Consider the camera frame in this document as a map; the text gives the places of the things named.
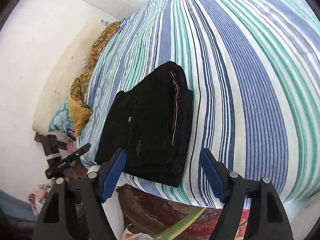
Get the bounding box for green plastic object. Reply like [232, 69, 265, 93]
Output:
[154, 207, 206, 240]

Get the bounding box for pink cloth on nightstand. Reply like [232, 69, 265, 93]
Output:
[28, 184, 51, 217]

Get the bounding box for orange floral green blanket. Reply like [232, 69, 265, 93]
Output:
[69, 21, 121, 108]

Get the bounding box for mustard yellow pillow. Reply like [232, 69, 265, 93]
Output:
[69, 98, 93, 137]

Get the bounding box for cream padded headboard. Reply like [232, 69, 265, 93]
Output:
[32, 22, 106, 135]

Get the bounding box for teal floral pillow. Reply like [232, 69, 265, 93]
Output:
[48, 97, 74, 137]

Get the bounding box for black pants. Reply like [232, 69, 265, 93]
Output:
[95, 61, 193, 187]

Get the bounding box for smartphone on bed edge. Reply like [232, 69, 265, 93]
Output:
[66, 128, 76, 141]

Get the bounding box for red patterned rug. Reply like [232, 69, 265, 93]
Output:
[117, 186, 251, 240]

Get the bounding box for striped blue green bedsheet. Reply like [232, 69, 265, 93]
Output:
[76, 0, 319, 208]

